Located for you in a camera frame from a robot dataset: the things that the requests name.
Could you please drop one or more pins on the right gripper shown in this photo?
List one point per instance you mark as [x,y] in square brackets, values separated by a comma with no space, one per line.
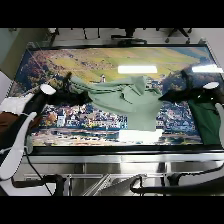
[173,95]

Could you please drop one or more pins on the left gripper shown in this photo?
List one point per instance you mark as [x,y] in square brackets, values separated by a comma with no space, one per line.
[80,97]

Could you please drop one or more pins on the light green shirt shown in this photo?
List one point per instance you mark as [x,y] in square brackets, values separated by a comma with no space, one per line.
[133,103]

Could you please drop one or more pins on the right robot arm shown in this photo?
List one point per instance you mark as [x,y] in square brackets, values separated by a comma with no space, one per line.
[211,85]

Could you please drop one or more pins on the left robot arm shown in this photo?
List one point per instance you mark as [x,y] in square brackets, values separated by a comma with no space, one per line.
[15,151]

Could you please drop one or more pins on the dark green garment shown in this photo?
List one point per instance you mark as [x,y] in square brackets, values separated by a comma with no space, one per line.
[207,123]

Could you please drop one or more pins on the white garment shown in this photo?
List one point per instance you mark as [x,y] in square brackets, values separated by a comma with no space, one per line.
[15,103]

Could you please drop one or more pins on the brown garment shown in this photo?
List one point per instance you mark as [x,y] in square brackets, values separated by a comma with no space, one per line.
[7,120]

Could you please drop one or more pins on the silver frame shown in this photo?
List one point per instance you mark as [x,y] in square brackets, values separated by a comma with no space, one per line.
[100,166]

